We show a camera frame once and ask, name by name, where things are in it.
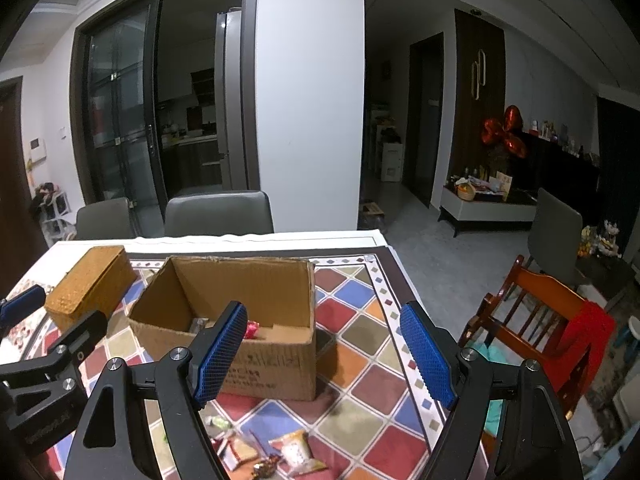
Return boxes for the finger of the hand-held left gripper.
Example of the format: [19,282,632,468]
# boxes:
[0,284,47,336]
[0,309,109,392]

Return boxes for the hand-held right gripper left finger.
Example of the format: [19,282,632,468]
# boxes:
[64,301,249,480]

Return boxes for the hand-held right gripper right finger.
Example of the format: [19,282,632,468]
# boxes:
[399,301,586,480]

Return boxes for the clear bread snack packet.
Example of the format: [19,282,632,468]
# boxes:
[212,435,261,472]

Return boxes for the gold snack packet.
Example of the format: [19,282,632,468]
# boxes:
[251,457,281,480]

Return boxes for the orange white snack packet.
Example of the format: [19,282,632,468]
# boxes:
[268,429,328,478]

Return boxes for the woven wicker box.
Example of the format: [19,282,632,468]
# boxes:
[44,245,138,333]

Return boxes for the colourful diamond patterned tablecloth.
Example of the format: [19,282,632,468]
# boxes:
[0,247,481,480]

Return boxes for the teal cloth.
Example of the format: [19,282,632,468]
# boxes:
[470,342,503,438]

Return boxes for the white shelf unit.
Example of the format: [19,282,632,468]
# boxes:
[30,182,76,246]

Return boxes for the wooden child chair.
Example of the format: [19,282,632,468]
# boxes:
[457,255,616,421]

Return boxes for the narrow grey dining chair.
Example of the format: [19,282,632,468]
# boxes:
[75,197,137,241]

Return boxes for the brown wooden door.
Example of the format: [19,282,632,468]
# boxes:
[0,76,48,286]

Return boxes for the wide grey dining chair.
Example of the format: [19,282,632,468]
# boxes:
[164,190,275,237]

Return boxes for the red cloth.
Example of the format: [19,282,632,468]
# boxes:
[542,302,617,416]

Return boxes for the low white cabinet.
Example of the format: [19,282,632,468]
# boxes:
[437,182,541,238]

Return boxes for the grey chair with black legs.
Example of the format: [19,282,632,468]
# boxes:
[525,187,591,291]

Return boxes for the white hallway cabinet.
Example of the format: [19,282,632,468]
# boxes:
[381,141,405,183]

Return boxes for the blue stool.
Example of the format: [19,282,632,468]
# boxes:
[614,316,640,351]

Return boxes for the flower bouquet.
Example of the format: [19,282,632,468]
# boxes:
[577,220,623,260]

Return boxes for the sliding glass door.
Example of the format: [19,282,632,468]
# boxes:
[70,0,168,221]

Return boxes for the dark sideboard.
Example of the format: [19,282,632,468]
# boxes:
[505,130,601,211]

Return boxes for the red foil balloons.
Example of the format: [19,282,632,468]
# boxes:
[481,105,530,160]

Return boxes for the dark hallway door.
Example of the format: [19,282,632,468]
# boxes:
[402,32,445,208]

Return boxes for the silver refrigerator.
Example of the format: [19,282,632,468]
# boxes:
[214,7,251,193]

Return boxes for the gold wall ornament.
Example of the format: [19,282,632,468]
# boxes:
[471,49,488,101]

